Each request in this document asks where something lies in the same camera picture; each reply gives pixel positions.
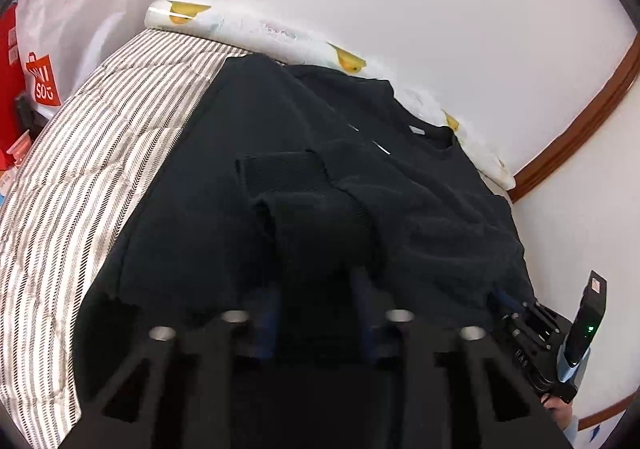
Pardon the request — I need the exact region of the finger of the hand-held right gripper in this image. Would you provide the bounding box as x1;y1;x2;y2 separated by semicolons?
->
486;290;532;327

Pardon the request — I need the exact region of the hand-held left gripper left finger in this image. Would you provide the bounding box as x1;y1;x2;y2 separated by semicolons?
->
60;279;281;449

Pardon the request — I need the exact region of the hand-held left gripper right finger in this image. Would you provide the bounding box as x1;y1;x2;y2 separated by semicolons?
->
349;266;573;449

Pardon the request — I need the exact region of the black sweatshirt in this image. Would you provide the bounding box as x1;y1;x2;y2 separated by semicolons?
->
72;53;538;365

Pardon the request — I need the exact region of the person's right forearm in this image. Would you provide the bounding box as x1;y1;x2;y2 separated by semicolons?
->
560;416;583;446

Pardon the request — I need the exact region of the person's right hand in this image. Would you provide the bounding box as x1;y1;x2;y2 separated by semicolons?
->
544;396;577;430

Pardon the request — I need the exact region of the brown wooden baseboard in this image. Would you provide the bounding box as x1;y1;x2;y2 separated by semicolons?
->
574;386;637;436

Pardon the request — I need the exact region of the grey striped blanket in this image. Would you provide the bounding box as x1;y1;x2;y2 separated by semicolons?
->
0;28;261;435

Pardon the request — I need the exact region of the white roll with yellow print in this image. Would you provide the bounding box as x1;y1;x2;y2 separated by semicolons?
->
144;0;516;190

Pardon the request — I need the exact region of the pink small container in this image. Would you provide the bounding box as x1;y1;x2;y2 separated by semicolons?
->
5;134;33;167

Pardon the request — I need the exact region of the red paper bag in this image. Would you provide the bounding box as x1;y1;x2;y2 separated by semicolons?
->
0;4;33;170

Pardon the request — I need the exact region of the white plastic shopping bag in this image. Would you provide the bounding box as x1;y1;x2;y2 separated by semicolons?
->
14;0;143;122

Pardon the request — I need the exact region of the brown wooden door frame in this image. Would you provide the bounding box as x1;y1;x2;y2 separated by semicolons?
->
509;32;640;203

